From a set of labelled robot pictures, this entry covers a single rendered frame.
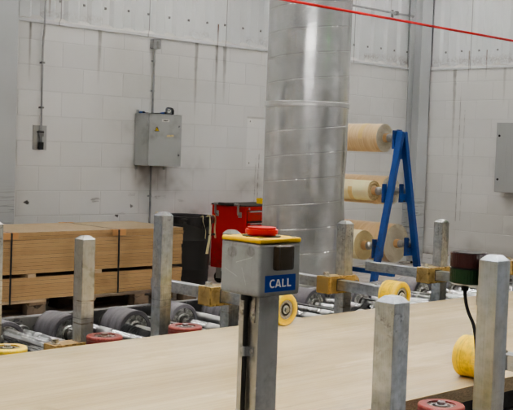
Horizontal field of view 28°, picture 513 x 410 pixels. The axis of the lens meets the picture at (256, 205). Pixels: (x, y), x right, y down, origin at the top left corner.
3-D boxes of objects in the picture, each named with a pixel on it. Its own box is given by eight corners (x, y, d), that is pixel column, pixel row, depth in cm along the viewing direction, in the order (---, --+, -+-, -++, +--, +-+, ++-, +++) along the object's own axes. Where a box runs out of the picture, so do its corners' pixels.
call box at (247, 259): (300, 299, 125) (301, 237, 125) (258, 304, 121) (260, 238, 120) (260, 292, 130) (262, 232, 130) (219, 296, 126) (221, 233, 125)
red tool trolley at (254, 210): (290, 281, 1045) (292, 202, 1041) (242, 287, 987) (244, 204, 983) (254, 276, 1076) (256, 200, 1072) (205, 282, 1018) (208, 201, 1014)
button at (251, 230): (284, 242, 125) (285, 228, 125) (260, 242, 122) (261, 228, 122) (261, 238, 128) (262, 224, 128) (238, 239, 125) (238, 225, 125)
